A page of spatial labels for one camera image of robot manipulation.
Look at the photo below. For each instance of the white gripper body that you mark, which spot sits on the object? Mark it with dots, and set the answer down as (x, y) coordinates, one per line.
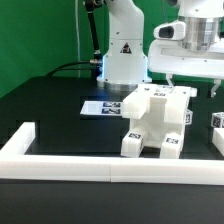
(188, 48)

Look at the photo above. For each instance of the white chair seat part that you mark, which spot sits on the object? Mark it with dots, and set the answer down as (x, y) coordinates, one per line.
(154, 129)

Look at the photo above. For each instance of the white chair back frame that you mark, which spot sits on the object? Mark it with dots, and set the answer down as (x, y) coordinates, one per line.
(169, 101)

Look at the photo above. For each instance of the white tagged cube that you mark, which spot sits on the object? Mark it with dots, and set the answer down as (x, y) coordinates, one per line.
(188, 117)
(217, 120)

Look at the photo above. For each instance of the white U-shaped fence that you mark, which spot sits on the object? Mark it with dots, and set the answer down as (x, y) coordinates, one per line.
(15, 163)

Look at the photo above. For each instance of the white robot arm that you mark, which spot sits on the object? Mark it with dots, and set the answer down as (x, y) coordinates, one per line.
(125, 64)

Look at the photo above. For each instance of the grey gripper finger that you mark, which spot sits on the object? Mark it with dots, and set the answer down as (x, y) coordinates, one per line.
(169, 79)
(215, 88)

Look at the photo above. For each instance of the white sheet with tags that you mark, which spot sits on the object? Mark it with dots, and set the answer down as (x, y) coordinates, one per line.
(102, 108)

